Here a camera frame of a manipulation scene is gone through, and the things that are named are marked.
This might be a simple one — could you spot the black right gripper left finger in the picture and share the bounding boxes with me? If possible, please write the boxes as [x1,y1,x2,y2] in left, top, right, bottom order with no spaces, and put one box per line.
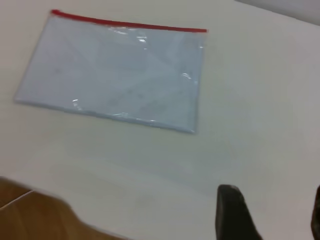
[214,184,264,240]

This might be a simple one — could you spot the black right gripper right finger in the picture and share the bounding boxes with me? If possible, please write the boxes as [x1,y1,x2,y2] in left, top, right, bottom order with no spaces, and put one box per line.
[310,184,320,239]

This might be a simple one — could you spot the clear plastic zip bag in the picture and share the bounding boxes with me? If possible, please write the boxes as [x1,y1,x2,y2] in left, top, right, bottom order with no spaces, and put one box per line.
[13,9,209,135]

